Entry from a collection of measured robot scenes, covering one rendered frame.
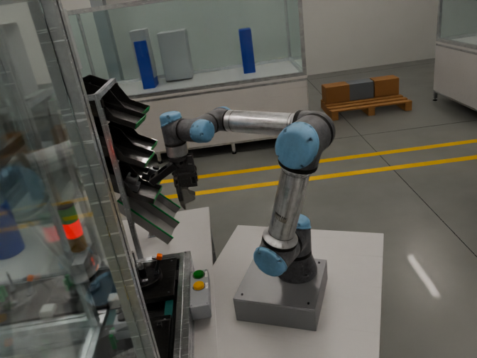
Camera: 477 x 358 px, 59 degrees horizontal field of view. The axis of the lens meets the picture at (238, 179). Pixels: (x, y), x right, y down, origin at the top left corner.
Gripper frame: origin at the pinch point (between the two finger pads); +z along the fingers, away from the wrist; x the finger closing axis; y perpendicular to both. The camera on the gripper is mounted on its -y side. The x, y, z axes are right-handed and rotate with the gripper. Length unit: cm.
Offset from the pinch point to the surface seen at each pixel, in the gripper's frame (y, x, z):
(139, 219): -20.7, 16.8, 11.0
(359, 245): 71, 10, 37
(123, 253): 1, -90, -38
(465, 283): 163, 71, 123
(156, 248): -21, 34, 37
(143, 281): -18.7, -10.9, 22.7
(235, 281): 14.8, -0.7, 37.3
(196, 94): 0, 384, 39
